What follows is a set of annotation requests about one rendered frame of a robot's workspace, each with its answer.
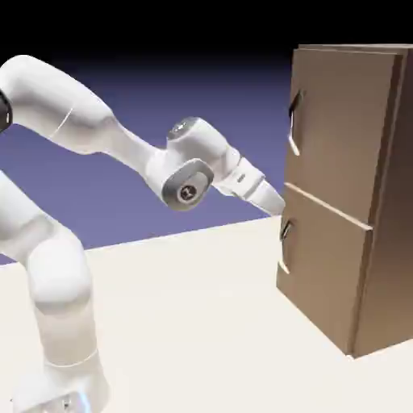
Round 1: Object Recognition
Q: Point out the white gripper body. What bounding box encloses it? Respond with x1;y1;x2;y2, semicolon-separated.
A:
247;179;286;216

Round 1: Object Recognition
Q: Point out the short brown cabinet door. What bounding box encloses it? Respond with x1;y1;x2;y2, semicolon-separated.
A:
276;182;374;356

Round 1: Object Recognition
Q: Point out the tall brown cabinet door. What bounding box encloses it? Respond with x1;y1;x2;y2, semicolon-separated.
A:
284;48;404;225

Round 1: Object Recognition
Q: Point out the brown wooden cabinet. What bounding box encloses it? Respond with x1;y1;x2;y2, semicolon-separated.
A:
276;44;413;359

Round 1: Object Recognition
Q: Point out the short silver door handle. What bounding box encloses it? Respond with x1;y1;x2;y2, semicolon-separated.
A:
277;218;294;275

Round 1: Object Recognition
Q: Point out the long silver door handle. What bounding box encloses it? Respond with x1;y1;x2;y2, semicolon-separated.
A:
287;89;305;157

